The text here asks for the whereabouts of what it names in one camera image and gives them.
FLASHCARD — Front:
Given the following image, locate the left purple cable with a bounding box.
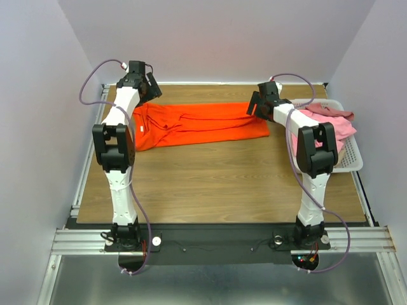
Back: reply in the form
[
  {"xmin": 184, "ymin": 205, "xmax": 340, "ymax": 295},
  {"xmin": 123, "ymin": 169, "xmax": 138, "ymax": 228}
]
[{"xmin": 79, "ymin": 58, "xmax": 152, "ymax": 276}]

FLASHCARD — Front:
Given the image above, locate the white plastic laundry basket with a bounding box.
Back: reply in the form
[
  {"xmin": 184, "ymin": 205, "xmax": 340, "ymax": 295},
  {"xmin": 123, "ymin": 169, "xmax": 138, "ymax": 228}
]
[{"xmin": 292, "ymin": 98, "xmax": 363, "ymax": 173}]

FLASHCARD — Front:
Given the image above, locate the light pink t shirt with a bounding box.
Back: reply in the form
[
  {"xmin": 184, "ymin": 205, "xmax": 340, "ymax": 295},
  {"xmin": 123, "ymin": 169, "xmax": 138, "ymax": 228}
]
[{"xmin": 290, "ymin": 109, "xmax": 356, "ymax": 157}]

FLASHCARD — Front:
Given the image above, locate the orange t shirt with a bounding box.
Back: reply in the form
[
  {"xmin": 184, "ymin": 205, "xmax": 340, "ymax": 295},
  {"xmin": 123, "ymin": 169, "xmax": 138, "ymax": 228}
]
[{"xmin": 133, "ymin": 102, "xmax": 270, "ymax": 151}]

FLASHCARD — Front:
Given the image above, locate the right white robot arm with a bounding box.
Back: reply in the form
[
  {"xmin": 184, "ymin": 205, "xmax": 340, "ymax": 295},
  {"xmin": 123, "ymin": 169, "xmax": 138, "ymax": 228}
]
[{"xmin": 247, "ymin": 81, "xmax": 338, "ymax": 248}]

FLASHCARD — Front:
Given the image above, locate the beige garment in basket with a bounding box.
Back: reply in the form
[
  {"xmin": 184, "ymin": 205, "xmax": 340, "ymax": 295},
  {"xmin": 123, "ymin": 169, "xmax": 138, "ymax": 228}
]
[{"xmin": 335, "ymin": 147, "xmax": 346, "ymax": 168}]

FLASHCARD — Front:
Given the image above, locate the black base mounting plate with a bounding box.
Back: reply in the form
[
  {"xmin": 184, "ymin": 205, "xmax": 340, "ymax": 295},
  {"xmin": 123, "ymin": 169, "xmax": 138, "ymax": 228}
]
[{"xmin": 101, "ymin": 224, "xmax": 330, "ymax": 268}]

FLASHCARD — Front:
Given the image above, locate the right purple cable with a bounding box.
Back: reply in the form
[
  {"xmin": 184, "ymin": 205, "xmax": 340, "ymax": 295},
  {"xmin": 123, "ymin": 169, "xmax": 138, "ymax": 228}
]
[{"xmin": 270, "ymin": 73, "xmax": 351, "ymax": 274}]

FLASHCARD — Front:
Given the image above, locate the purple cable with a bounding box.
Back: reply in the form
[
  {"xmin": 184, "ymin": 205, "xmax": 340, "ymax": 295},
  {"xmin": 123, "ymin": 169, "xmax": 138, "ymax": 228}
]
[
  {"xmin": 270, "ymin": 73, "xmax": 351, "ymax": 274},
  {"xmin": 79, "ymin": 58, "xmax": 152, "ymax": 276}
]

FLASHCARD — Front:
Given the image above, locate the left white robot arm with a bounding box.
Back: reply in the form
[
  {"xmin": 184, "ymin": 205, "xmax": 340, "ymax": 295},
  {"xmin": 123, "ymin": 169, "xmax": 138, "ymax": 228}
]
[{"xmin": 92, "ymin": 60, "xmax": 162, "ymax": 250}]

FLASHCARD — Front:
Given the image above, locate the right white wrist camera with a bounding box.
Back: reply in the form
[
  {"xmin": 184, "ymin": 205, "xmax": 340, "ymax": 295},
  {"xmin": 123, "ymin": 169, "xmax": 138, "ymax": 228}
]
[{"xmin": 269, "ymin": 78, "xmax": 283, "ymax": 94}]

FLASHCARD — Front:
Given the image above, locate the aluminium frame rail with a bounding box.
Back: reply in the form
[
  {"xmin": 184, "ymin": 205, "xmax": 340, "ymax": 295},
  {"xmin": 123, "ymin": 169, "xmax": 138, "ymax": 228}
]
[{"xmin": 37, "ymin": 83, "xmax": 111, "ymax": 305}]

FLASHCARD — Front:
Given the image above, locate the dusty rose t shirt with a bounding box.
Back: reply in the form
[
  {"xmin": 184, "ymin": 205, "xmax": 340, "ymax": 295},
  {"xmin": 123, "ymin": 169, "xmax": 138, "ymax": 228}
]
[{"xmin": 305, "ymin": 103, "xmax": 354, "ymax": 121}]

